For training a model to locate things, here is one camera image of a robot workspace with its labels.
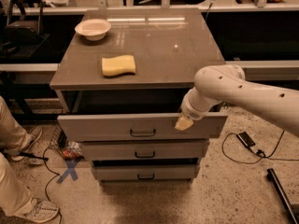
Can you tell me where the white sneaker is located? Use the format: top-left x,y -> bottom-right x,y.
18,198 -> 59,223
11,126 -> 43,161

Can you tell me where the black cable left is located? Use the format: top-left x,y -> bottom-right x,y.
42,140 -> 64,224

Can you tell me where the blue tape cross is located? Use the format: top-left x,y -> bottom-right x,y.
57,158 -> 80,184

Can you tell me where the black cable right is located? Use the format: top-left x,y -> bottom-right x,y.
221,130 -> 299,165

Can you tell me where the black cable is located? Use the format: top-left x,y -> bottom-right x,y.
42,140 -> 64,224
221,130 -> 299,165

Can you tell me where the black power adapter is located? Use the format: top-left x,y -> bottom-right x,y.
236,132 -> 255,148

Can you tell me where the white sneaker front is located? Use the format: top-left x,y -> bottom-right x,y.
18,198 -> 59,223

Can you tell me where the grey bottom drawer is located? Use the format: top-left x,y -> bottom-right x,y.
92,164 -> 200,182

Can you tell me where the grey drawer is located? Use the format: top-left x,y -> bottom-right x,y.
81,139 -> 209,161
92,164 -> 200,182
58,112 -> 227,142

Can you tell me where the white sneaker back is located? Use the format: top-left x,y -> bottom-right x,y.
11,126 -> 43,161

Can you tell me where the snack bag on floor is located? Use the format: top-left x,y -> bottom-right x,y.
62,141 -> 82,160

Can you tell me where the yellow sponge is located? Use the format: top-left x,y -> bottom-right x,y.
102,55 -> 136,77

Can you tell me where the grey top drawer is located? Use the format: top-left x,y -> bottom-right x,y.
58,112 -> 227,142

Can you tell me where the person's beige trouser leg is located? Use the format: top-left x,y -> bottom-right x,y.
0,97 -> 36,217

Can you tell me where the white bowl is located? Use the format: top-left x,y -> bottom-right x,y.
75,19 -> 111,41

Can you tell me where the black bar on floor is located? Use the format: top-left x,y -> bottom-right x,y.
267,168 -> 299,224

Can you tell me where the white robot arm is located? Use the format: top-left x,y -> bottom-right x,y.
175,65 -> 299,136

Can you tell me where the black chair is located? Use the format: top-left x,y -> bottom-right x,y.
0,0 -> 50,58

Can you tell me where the grey middle drawer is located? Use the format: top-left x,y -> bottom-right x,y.
81,139 -> 209,161

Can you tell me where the grey drawer cabinet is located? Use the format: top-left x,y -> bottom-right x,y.
50,7 -> 235,185

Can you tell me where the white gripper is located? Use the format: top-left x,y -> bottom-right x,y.
175,89 -> 208,131

